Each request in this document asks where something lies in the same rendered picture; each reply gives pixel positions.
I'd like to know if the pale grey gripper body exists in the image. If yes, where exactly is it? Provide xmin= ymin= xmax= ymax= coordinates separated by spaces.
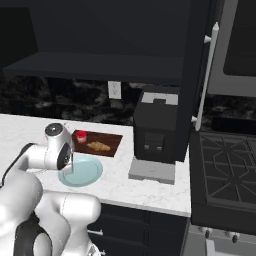
xmin=62 ymin=161 xmax=75 ymax=176

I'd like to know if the red jam jar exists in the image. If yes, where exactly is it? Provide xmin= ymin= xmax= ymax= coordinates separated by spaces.
xmin=75 ymin=130 xmax=88 ymax=144

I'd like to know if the golden croissant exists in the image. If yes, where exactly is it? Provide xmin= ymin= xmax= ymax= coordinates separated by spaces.
xmin=86 ymin=141 xmax=111 ymax=152

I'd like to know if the dark brown cutting board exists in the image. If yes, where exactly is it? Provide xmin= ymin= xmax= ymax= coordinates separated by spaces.
xmin=71 ymin=129 xmax=124 ymax=158

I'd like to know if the dark base cabinet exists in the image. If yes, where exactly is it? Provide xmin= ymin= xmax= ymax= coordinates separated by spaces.
xmin=85 ymin=202 xmax=190 ymax=256

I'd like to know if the dark open cabinet door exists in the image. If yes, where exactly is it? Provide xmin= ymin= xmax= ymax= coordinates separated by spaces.
xmin=173 ymin=0 xmax=225 ymax=163

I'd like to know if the light blue plate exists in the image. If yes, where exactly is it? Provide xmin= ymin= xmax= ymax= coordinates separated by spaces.
xmin=57 ymin=155 xmax=104 ymax=188

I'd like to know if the black coffee machine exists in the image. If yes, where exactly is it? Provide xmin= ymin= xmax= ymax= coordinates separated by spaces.
xmin=128 ymin=89 xmax=180 ymax=185

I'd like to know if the black stove with hob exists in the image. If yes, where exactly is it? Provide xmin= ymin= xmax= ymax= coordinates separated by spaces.
xmin=182 ymin=129 xmax=256 ymax=256

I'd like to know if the grey microwave oven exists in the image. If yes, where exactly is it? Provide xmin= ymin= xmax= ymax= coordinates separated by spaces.
xmin=206 ymin=0 xmax=256 ymax=99

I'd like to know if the white drawer handle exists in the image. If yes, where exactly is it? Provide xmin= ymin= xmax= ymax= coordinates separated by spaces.
xmin=87 ymin=228 xmax=104 ymax=237
xmin=87 ymin=245 xmax=107 ymax=256

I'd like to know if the white wall socket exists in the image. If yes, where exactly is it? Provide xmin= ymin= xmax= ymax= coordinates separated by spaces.
xmin=107 ymin=80 xmax=123 ymax=100

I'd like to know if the dark wall cabinet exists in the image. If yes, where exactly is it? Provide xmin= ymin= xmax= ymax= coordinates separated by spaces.
xmin=0 ymin=0 xmax=201 ymax=86

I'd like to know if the white cabinet door handle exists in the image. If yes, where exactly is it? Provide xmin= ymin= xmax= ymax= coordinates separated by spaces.
xmin=191 ymin=22 xmax=220 ymax=132

